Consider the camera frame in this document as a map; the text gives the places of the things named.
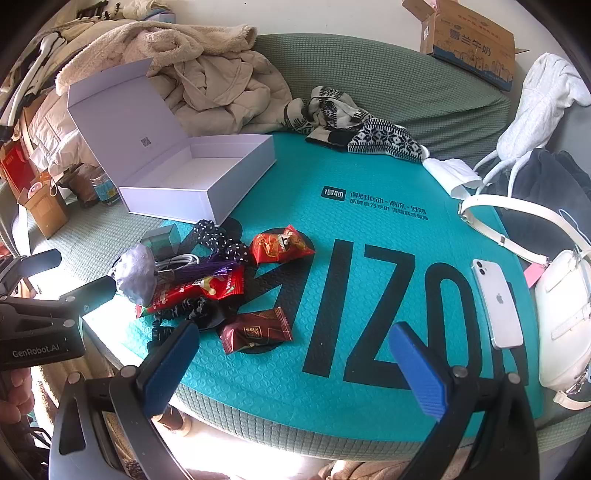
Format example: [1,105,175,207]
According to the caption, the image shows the printed cardboard box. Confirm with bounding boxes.
[402,0,529,92]

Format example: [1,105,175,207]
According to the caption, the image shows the brown fuzzy bag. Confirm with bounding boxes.
[60,164,100,208]

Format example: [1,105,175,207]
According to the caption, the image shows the white clothes hanger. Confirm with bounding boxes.
[0,32,65,125]

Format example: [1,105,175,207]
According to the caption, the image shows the transparent green box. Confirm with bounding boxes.
[140,223,181,260]

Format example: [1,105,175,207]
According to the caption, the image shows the white cord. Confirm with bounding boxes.
[475,147,525,186]

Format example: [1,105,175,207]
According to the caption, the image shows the lilac drawstring pouch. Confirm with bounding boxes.
[112,244,158,305]

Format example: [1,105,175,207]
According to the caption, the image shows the black scrunchie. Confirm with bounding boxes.
[148,295,213,349]

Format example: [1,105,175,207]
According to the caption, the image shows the white hoodie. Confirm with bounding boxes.
[496,52,591,162]

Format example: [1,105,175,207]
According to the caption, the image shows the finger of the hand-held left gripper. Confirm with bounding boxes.
[0,249,62,296]
[0,276,117,342]

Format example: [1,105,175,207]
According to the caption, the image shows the purple tassel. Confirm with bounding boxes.
[159,258,236,283]

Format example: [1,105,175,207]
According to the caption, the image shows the dark red snack packet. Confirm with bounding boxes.
[219,307,294,354]

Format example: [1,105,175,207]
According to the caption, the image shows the white lidded gift box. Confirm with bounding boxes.
[67,58,278,227]

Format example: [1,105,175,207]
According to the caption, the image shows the polka dot scrunchie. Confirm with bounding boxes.
[193,219,250,264]

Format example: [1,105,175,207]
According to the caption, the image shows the white quilted jacket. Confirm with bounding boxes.
[23,90,102,176]

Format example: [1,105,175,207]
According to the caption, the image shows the white face mask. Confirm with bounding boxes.
[422,157,483,200]

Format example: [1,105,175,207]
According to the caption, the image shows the green bed cover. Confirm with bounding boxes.
[0,32,591,462]

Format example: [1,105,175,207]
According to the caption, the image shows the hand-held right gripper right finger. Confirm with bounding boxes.
[388,322,541,480]

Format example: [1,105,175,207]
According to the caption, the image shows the teal foam mat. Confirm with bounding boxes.
[134,131,539,457]

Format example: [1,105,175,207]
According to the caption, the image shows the long red snack packet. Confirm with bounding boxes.
[136,265,245,318]

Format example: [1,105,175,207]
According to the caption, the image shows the dark jeans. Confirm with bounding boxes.
[485,148,591,259]

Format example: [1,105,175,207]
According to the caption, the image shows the small brown cardboard box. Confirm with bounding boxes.
[17,173,70,239]

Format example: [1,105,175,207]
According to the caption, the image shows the person's left hand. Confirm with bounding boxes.
[0,368,33,423]

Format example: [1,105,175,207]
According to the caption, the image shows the white handbag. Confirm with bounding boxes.
[458,194,591,411]

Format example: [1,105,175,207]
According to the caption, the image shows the white charging cable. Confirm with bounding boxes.
[154,254,200,271]

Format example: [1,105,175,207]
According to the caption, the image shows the pink card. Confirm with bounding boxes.
[524,262,546,288]

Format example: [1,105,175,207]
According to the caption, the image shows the jar with blue label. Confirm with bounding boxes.
[90,173,121,206]

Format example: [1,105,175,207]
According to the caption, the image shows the white smartphone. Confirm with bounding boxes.
[471,258,525,350]

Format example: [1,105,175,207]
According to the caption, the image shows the red box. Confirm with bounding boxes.
[0,141,35,192]

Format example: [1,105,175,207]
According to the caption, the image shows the black and white patterned scarf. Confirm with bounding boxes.
[283,84,423,162]

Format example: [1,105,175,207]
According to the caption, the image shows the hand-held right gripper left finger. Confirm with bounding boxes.
[48,320,201,480]

